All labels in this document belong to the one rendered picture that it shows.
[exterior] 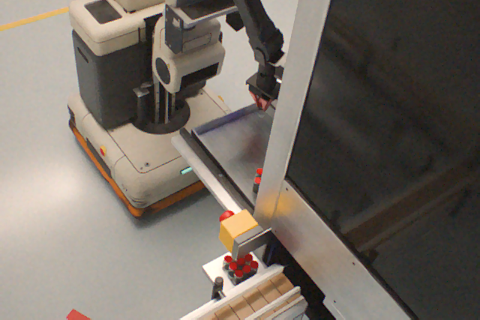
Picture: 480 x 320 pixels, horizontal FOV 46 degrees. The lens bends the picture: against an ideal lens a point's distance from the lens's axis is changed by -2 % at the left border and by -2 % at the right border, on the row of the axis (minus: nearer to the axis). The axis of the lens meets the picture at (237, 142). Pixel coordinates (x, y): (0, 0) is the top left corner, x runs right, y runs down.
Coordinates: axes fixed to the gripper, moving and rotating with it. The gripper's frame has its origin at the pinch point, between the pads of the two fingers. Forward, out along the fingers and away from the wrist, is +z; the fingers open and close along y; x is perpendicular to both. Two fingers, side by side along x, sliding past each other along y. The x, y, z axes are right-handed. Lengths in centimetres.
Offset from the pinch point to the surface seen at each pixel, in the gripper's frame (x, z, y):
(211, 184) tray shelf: -28.8, 5.6, 5.2
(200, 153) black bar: -23.7, 3.5, -3.2
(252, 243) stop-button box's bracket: -43, -7, 29
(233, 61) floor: 102, 95, -86
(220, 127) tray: -10.8, 5.5, -6.6
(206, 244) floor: -1, 94, -17
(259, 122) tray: -1.0, 5.8, 0.3
